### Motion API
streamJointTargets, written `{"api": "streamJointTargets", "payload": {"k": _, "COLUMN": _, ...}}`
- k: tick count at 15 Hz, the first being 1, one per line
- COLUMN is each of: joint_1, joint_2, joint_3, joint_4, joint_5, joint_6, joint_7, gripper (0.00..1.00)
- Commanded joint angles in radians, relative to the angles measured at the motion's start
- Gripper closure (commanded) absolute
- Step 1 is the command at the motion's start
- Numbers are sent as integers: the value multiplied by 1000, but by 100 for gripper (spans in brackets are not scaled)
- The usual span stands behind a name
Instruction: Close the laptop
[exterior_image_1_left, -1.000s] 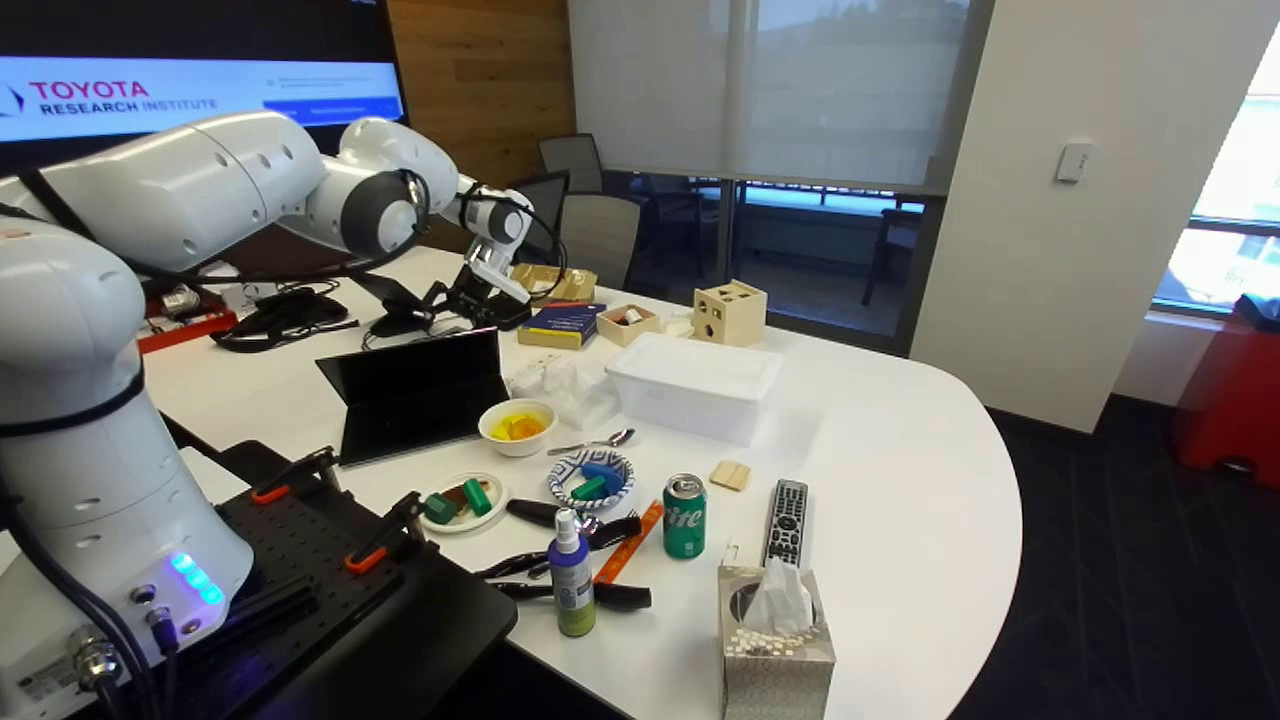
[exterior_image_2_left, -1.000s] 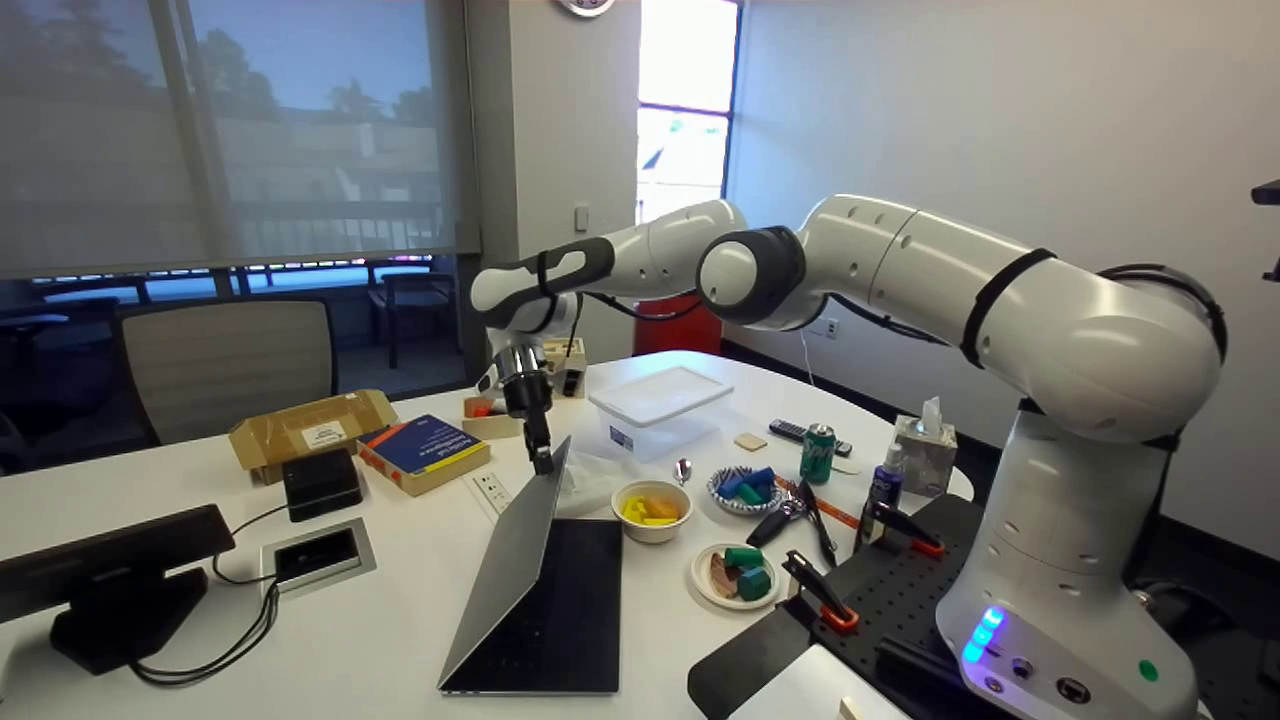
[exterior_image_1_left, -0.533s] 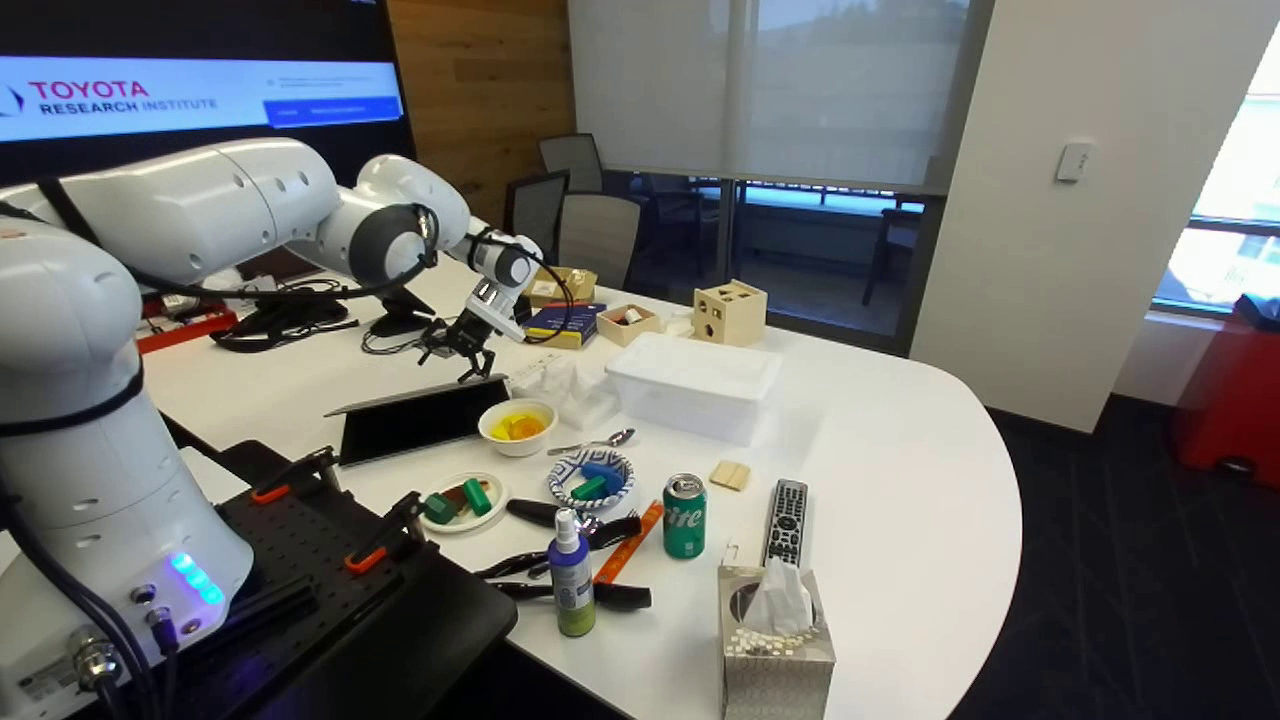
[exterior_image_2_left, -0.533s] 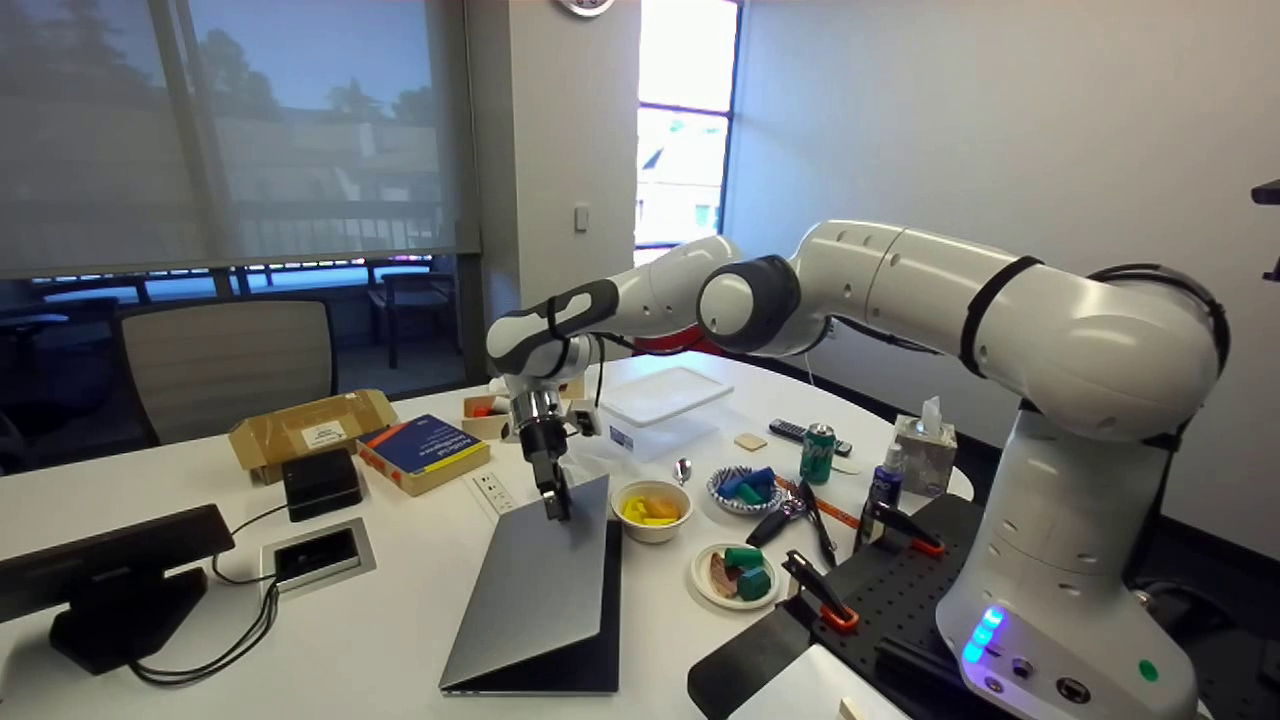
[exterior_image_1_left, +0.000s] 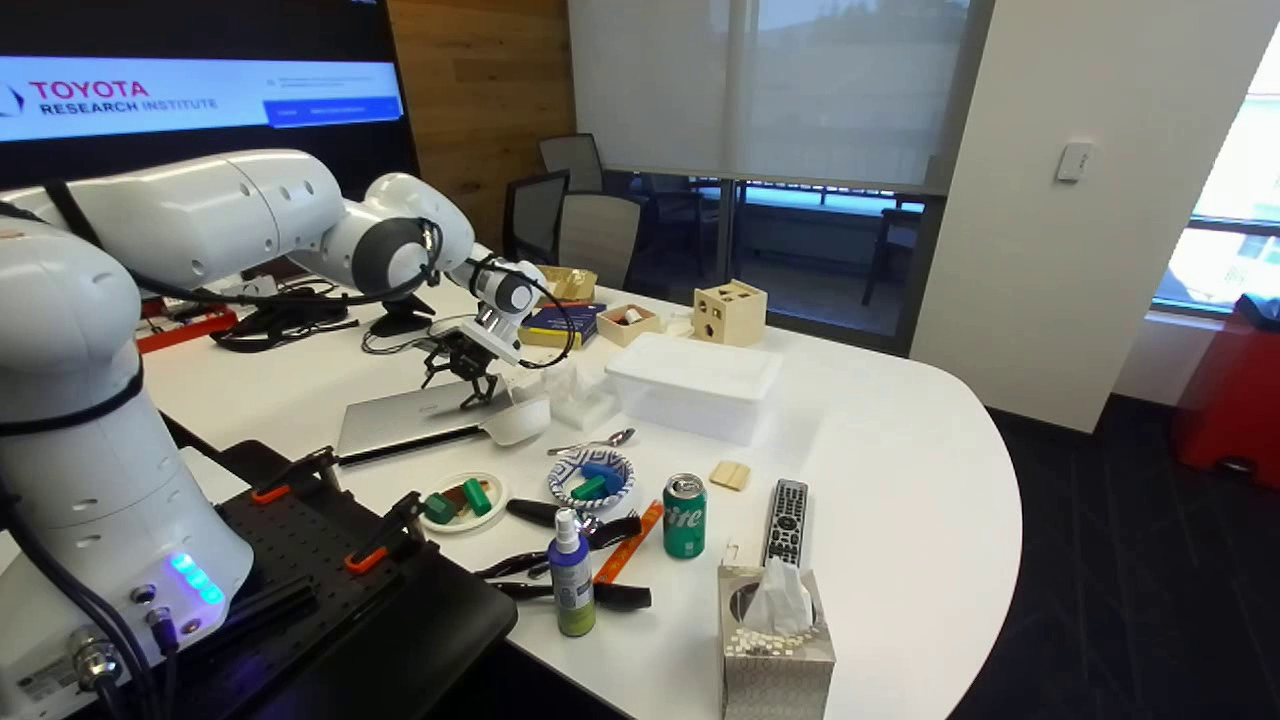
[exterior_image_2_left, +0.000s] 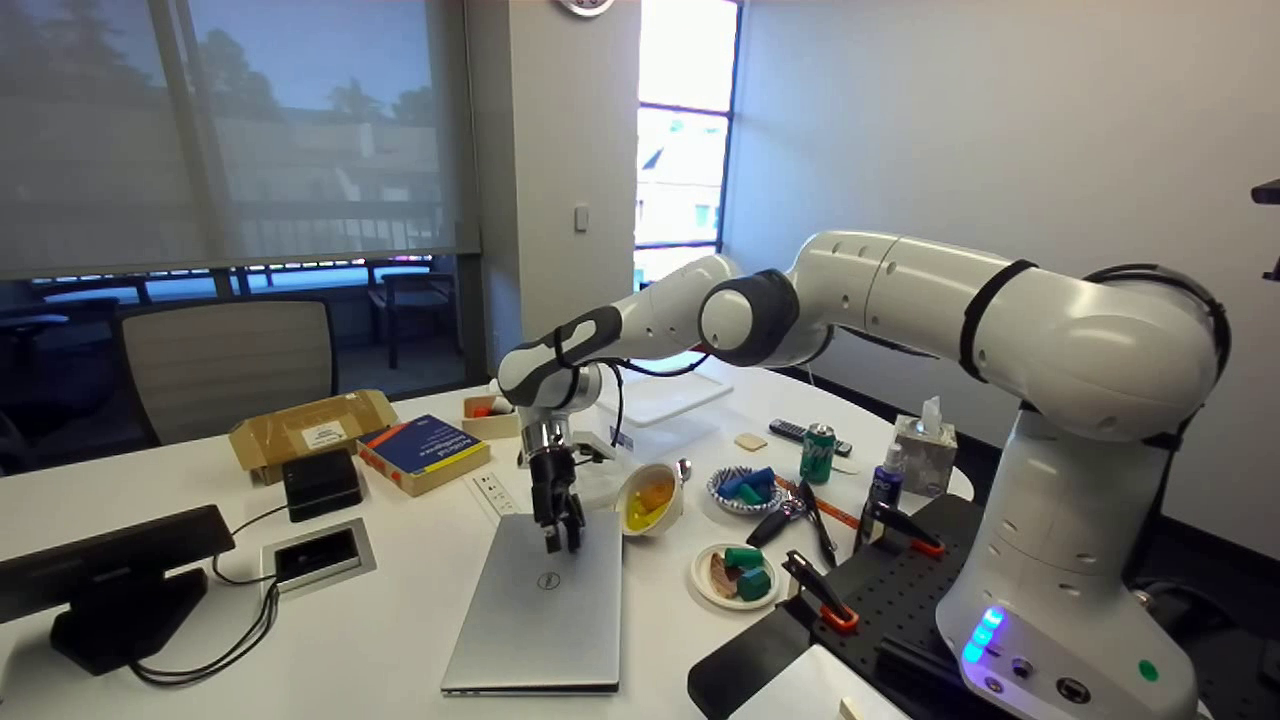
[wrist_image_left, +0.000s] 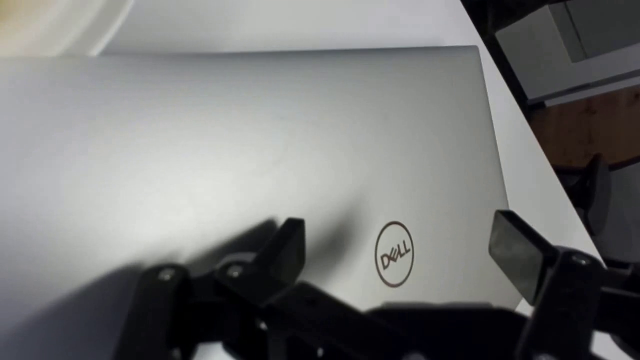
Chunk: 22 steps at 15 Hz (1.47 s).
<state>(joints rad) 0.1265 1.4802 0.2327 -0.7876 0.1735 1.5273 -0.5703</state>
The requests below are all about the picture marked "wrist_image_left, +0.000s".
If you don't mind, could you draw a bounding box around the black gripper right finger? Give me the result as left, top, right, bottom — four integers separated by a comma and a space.
486, 207, 640, 360

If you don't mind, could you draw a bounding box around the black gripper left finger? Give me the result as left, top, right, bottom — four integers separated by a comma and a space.
111, 215, 309, 360

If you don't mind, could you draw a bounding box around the grey cabinet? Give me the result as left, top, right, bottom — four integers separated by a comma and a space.
494, 0, 640, 107

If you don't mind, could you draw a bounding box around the silver Dell laptop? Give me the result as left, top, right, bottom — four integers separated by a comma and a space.
0, 44, 528, 360

